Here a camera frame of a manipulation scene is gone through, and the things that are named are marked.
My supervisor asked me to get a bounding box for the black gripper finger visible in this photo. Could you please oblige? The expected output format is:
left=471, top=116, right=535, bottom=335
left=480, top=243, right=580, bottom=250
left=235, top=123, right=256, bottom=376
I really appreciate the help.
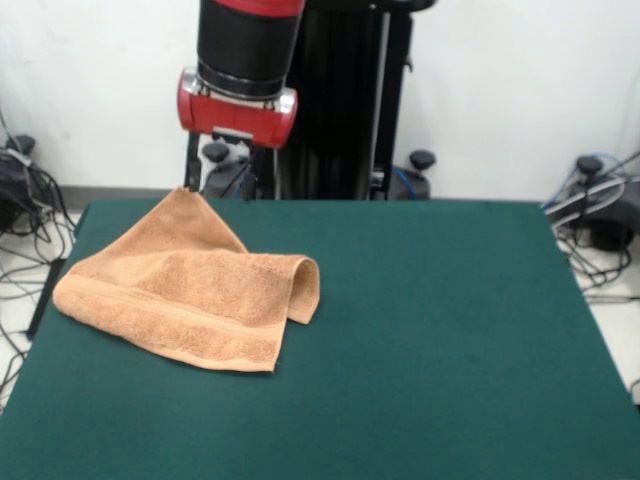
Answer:
left=243, top=144, right=260, bottom=201
left=185, top=132, right=204, bottom=194

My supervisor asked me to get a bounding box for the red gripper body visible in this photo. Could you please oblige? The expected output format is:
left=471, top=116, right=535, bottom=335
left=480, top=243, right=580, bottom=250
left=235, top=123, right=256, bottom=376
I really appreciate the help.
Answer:
left=177, top=67, right=300, bottom=150

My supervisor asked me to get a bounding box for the tan terry towel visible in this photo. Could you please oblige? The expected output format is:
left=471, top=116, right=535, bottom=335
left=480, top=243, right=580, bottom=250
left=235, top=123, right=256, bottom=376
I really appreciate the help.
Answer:
left=52, top=186, right=321, bottom=375

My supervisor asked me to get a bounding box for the dark grey stand base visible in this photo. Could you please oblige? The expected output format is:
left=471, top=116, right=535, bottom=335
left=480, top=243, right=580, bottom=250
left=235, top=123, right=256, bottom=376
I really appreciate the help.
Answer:
left=0, top=134, right=56, bottom=236
left=544, top=154, right=640, bottom=251

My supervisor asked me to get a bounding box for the dark green table cloth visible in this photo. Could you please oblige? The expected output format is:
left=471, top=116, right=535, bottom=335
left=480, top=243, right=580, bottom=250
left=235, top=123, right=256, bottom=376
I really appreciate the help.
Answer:
left=0, top=198, right=640, bottom=480

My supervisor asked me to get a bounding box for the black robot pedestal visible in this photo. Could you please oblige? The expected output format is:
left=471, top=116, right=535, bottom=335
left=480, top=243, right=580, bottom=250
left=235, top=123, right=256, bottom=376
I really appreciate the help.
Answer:
left=199, top=0, right=436, bottom=201

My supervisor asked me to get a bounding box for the black cable bundle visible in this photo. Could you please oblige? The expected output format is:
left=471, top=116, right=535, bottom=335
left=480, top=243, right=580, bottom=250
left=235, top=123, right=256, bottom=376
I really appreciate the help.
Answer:
left=0, top=164, right=76, bottom=401
left=549, top=224, right=640, bottom=304

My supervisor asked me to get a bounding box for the short blue cable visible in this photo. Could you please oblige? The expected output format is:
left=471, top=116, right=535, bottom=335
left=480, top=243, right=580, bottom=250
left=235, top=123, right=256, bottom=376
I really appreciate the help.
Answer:
left=391, top=167, right=416, bottom=199

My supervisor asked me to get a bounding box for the long blue cable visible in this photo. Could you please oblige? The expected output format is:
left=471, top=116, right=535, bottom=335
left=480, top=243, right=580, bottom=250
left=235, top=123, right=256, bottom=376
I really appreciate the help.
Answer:
left=541, top=152, right=631, bottom=211

